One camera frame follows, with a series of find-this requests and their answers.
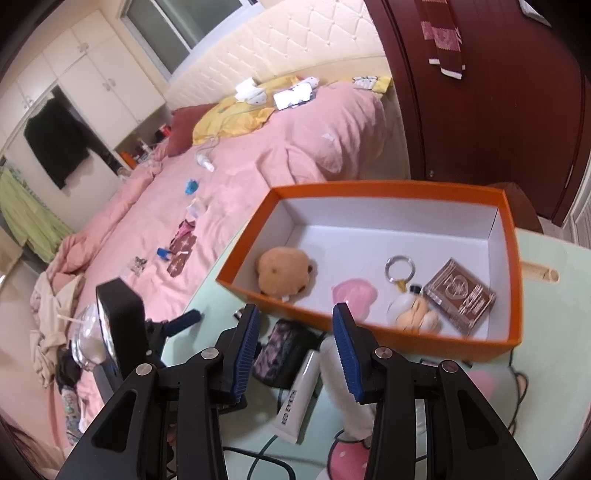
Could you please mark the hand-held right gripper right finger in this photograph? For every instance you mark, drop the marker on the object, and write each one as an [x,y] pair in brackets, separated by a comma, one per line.
[345,355]

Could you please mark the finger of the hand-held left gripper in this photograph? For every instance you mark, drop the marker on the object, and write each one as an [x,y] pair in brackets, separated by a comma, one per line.
[182,323]

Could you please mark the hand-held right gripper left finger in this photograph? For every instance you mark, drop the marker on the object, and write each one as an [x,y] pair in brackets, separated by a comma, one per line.
[244,355]

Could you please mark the clear plastic bag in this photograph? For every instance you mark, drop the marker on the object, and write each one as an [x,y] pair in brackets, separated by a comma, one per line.
[87,341]

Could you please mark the white cream tube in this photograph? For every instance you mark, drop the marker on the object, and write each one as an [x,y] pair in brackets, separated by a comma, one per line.
[295,397]

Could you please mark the orange cardboard box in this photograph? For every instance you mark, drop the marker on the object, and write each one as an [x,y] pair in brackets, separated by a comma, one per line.
[415,342]

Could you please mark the light green desktop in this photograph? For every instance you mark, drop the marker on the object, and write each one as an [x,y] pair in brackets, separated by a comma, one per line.
[554,323]

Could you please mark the red small packet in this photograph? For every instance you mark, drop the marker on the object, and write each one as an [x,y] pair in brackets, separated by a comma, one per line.
[281,346]

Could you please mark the white cloth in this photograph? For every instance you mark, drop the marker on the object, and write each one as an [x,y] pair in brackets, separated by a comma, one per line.
[341,406]

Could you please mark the small patterned item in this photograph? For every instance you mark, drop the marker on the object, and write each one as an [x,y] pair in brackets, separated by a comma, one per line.
[138,266]

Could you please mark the brown patterned sock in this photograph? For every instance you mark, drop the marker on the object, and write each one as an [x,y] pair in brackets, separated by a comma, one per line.
[185,243]
[179,264]

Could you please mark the pink heart-shaped item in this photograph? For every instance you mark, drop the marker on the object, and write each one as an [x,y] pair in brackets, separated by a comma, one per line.
[355,293]

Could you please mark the small blue clip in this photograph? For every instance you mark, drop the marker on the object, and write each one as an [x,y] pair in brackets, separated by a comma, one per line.
[164,254]

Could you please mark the beige clothing pile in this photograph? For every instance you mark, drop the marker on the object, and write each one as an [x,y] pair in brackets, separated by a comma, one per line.
[51,314]

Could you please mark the brown plush toy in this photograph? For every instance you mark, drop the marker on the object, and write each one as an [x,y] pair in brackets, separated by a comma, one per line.
[281,270]

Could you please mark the pink cloth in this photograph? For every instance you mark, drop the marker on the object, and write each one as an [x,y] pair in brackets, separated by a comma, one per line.
[185,227]

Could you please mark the small white item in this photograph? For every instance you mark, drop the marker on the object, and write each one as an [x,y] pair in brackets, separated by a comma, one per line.
[196,207]

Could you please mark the brown card box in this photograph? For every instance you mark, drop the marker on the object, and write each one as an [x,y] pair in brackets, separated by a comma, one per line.
[459,295]

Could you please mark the small blue toy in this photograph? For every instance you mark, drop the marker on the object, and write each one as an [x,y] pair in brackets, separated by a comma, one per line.
[191,186]

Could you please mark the green garment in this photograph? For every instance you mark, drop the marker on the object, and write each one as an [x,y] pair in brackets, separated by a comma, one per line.
[27,217]

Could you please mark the pink blanket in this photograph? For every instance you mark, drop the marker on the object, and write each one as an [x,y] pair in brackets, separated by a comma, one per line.
[240,184]

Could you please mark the small white spray bottle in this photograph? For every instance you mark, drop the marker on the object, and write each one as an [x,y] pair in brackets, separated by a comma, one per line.
[205,162]

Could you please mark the bedside table with bottles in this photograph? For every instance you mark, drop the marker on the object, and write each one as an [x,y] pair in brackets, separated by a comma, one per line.
[138,150]

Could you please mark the black jacket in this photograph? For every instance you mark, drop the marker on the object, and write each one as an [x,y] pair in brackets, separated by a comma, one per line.
[55,138]

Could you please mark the dark red pillow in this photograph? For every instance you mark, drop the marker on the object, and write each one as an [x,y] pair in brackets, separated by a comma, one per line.
[184,129]

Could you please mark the yellow pillow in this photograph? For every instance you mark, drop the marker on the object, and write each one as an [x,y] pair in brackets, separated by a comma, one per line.
[231,121]

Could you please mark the beige wooden bar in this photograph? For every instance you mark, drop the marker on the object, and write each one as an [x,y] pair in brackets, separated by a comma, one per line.
[540,271]

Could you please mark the white wardrobe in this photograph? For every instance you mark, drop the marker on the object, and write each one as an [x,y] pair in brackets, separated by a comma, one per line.
[106,78]

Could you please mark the yellow printed cloth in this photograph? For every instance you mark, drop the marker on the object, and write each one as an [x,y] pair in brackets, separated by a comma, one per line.
[374,83]

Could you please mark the white louvered door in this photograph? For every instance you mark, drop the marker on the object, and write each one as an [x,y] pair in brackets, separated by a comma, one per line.
[579,207]

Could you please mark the dark red door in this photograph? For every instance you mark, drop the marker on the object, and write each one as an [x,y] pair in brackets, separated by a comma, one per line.
[498,115]

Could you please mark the window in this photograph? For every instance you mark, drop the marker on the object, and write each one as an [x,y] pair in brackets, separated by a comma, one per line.
[175,27]

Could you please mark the cream tufted headboard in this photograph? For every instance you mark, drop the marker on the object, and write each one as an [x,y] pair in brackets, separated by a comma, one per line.
[286,41]

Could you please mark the red white striped scarf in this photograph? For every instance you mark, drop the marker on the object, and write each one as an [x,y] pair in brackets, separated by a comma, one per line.
[443,37]

